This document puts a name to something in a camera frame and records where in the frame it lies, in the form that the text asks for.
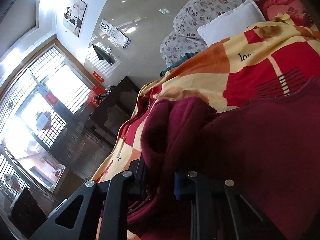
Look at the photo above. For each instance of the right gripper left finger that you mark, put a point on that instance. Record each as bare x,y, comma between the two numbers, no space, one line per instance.
96,210

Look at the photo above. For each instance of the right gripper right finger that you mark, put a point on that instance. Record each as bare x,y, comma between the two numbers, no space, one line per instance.
220,211

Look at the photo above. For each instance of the maroon fleece garment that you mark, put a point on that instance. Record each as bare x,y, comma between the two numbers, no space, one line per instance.
269,148

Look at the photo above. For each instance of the dark wooden side table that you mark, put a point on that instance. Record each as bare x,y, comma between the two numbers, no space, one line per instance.
114,109

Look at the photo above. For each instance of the red gift box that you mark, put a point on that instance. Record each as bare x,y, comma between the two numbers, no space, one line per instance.
95,91

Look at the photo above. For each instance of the window with metal grille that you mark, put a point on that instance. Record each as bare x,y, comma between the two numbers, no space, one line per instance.
43,122

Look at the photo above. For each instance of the red orange love blanket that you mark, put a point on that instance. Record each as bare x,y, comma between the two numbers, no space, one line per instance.
268,60

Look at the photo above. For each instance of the teal cloth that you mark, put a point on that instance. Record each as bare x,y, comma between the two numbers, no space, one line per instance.
182,60

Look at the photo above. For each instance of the dark cloth on hook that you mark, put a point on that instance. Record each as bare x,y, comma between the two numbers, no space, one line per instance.
102,55

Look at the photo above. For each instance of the white pillow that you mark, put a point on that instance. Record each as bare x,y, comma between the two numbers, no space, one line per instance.
231,23

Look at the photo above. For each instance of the framed portrait photo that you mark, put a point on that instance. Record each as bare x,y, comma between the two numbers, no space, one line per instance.
73,15

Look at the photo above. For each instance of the red pink embroidered pillow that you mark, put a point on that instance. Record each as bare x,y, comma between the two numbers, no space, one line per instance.
294,8

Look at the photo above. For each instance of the floral quilt bundle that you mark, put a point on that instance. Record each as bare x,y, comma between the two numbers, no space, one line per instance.
184,38

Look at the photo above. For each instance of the red wall sticker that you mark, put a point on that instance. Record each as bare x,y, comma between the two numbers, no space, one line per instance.
98,77

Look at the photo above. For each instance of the eye chart wall poster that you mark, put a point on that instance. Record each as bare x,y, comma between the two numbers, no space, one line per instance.
114,34

